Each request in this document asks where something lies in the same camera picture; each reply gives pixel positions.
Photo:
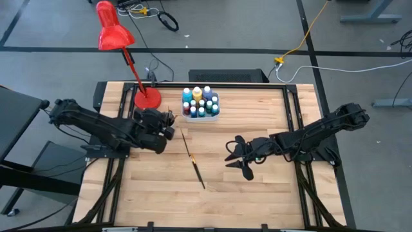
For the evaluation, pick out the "black table clamp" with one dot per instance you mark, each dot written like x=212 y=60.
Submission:
x=152 y=77

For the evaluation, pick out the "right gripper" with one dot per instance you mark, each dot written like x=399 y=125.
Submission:
x=249 y=151

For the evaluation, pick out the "large purple paint bottle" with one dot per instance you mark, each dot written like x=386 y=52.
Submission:
x=207 y=94

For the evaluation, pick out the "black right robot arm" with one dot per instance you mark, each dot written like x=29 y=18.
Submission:
x=322 y=129

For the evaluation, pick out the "grey desk base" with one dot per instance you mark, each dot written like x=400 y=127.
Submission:
x=370 y=18

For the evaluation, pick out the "black edge clamp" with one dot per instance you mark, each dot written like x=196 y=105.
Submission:
x=150 y=226
x=264 y=227

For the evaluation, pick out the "silver bar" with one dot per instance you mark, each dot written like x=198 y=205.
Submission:
x=119 y=229
x=294 y=230

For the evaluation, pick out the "small black paint bottle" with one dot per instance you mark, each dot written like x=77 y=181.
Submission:
x=201 y=103

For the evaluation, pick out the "black corner bracket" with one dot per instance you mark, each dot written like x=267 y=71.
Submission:
x=98 y=96

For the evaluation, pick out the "large yellow paint bottle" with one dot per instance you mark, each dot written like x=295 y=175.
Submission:
x=197 y=95

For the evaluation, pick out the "black side table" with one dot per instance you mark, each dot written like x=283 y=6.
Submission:
x=19 y=119

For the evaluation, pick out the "black hoop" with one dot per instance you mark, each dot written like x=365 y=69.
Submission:
x=176 y=26

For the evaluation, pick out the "black computer case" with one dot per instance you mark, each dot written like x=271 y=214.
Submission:
x=225 y=75

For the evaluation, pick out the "white plastic bin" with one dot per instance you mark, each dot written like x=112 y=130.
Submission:
x=199 y=119

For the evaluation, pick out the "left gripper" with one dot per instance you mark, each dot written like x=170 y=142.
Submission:
x=154 y=120

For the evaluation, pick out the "small blue paint bottle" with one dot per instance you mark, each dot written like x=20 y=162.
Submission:
x=193 y=111
x=215 y=109

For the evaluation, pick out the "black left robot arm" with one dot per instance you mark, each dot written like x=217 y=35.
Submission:
x=96 y=125

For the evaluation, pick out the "thin black paintbrush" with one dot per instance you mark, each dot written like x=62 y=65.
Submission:
x=198 y=172
x=185 y=142

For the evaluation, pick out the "grey desk foot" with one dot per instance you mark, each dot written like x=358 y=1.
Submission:
x=392 y=103

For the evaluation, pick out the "small teal paint bottle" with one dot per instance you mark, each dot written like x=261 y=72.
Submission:
x=201 y=111
x=215 y=100

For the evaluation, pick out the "large cyan paint bottle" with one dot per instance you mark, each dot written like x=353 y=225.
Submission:
x=187 y=96

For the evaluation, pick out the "red desk lamp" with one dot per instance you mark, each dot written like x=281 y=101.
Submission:
x=112 y=35

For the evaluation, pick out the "small green paint bottle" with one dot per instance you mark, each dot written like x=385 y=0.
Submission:
x=209 y=105

